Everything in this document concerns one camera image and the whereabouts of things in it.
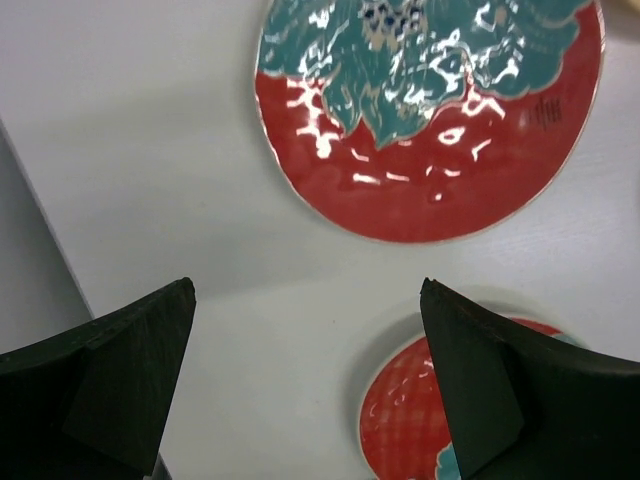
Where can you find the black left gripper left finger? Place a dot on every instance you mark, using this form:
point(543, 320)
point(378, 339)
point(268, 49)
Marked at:
point(93, 402)

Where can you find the red teal floral plate lower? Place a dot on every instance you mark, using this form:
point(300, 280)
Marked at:
point(402, 430)

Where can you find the red teal floral plate upper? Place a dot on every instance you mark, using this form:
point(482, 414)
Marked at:
point(423, 121)

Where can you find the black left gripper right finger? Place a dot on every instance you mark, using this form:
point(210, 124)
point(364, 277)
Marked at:
point(523, 405)

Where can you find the red teal floral plate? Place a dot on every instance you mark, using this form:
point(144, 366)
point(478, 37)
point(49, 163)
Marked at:
point(423, 121)
point(402, 430)

